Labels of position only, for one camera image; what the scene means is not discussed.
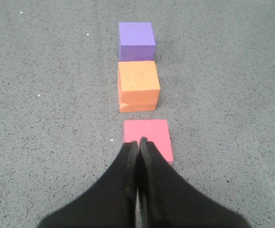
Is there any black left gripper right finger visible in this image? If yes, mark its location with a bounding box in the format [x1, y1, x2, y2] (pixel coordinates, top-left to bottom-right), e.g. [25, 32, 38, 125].
[138, 137, 250, 228]

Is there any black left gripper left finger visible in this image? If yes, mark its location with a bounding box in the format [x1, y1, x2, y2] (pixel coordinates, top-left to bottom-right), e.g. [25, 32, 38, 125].
[38, 142, 138, 228]

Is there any orange foam cube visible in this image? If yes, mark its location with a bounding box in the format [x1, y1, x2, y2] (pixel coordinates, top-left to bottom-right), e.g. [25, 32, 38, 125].
[118, 61, 160, 113]

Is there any pink foam cube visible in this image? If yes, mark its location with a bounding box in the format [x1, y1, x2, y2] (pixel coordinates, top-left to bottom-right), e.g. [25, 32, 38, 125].
[123, 119, 174, 165]

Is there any purple foam cube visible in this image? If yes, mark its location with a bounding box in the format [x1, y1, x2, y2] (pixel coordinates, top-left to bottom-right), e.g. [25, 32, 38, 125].
[118, 22, 156, 62]

